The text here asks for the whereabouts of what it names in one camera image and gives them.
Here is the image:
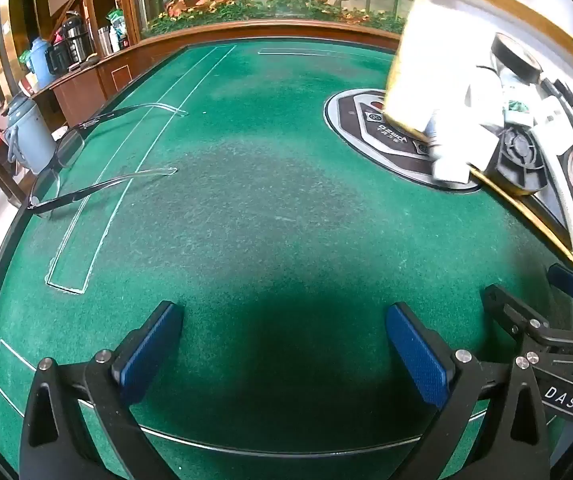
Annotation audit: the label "black kettle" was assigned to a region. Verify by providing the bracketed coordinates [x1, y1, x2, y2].
[46, 42, 74, 76]

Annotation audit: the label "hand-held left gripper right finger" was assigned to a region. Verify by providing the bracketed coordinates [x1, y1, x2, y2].
[386, 303, 552, 480]

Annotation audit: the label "steel thermos flask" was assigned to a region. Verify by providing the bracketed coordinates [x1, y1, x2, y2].
[61, 12, 94, 61]

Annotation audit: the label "blue jug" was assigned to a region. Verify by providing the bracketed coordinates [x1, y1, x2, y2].
[26, 37, 58, 88]

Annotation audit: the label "black plastic device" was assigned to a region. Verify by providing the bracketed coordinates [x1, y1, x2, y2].
[486, 127, 557, 196]

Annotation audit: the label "wooden counter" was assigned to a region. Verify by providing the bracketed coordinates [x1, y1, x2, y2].
[16, 19, 402, 111]

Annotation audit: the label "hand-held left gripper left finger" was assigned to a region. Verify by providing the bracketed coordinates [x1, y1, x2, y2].
[19, 301, 184, 480]

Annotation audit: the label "yellow padded envelope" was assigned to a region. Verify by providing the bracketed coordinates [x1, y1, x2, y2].
[385, 0, 573, 271]

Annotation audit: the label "white printed carton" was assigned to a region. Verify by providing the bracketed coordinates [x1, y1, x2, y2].
[430, 156, 473, 184]
[466, 66, 506, 133]

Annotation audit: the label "black frame eyeglasses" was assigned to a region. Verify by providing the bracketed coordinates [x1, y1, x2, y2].
[27, 102, 190, 218]

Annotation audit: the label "oval table control panel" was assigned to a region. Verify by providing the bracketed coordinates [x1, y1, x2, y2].
[323, 87, 482, 193]

